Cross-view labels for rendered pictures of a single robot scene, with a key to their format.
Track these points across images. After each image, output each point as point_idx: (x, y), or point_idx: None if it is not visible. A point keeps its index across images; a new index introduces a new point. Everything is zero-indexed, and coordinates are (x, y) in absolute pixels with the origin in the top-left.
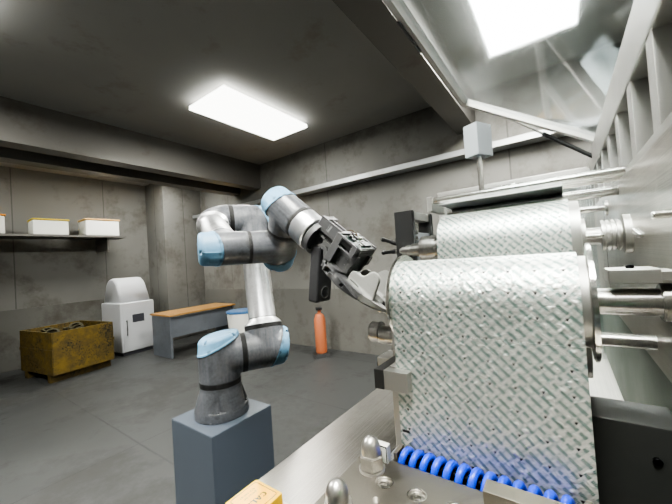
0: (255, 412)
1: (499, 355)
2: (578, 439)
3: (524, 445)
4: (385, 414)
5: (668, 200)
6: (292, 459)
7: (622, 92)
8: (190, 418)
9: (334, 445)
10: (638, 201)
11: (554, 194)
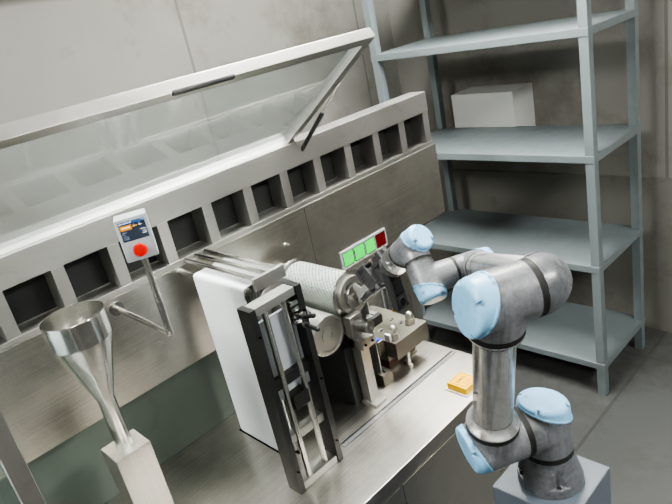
0: (505, 472)
1: None
2: None
3: None
4: (364, 461)
5: (276, 243)
6: (448, 416)
7: (196, 207)
8: (583, 466)
9: (416, 427)
10: None
11: (199, 273)
